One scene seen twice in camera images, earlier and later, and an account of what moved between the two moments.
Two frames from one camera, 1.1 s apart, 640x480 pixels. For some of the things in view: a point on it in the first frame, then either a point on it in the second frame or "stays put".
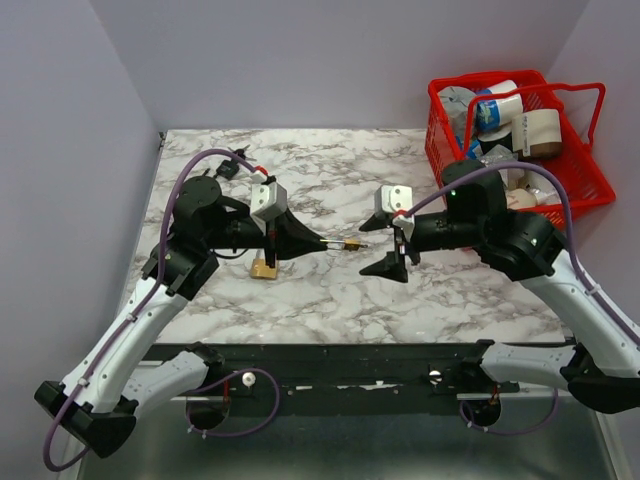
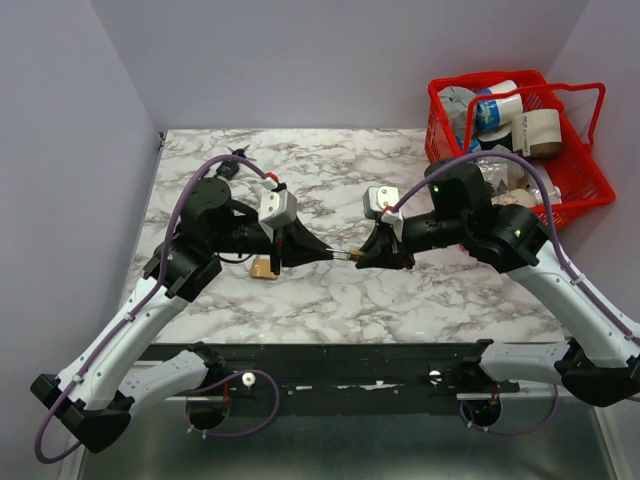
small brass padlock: [348, 244] → [351, 255]
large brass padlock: [259, 269] stays put
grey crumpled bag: [456, 100] stays put
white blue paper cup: [494, 113] stays put
